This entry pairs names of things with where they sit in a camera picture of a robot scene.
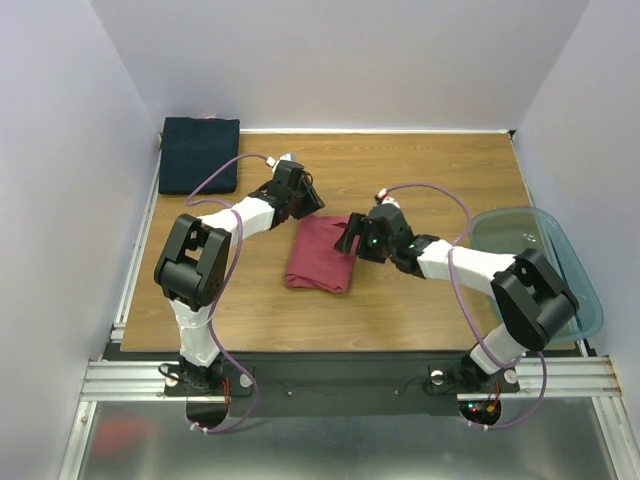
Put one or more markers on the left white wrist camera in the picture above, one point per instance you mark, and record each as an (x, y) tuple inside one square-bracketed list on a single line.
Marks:
[(272, 162)]

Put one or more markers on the aluminium frame rail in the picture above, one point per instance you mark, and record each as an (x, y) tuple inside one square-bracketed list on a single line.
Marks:
[(566, 421)]

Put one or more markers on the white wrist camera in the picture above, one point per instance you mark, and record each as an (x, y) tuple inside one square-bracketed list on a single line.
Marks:
[(272, 162), (383, 197)]

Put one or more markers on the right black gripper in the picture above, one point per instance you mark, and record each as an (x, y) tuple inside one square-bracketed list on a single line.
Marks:
[(360, 234)]

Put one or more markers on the red tank top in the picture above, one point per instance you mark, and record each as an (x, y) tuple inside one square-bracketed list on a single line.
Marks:
[(314, 263)]

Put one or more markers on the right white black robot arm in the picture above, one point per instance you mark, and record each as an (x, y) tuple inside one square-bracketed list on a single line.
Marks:
[(534, 302)]

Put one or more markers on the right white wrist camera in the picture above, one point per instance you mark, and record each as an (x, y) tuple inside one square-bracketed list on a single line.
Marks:
[(383, 197)]

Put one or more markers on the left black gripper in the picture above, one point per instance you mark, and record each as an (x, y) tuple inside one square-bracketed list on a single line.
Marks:
[(314, 202)]

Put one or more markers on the clear teal plastic bin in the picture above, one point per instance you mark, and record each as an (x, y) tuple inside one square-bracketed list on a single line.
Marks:
[(515, 229)]

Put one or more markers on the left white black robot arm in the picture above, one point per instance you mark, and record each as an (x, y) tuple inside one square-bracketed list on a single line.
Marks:
[(201, 253)]

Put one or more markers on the folded navy tank top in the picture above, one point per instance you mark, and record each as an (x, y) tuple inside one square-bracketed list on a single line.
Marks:
[(192, 149)]

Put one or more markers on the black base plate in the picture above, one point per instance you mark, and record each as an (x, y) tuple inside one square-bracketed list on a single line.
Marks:
[(306, 384)]

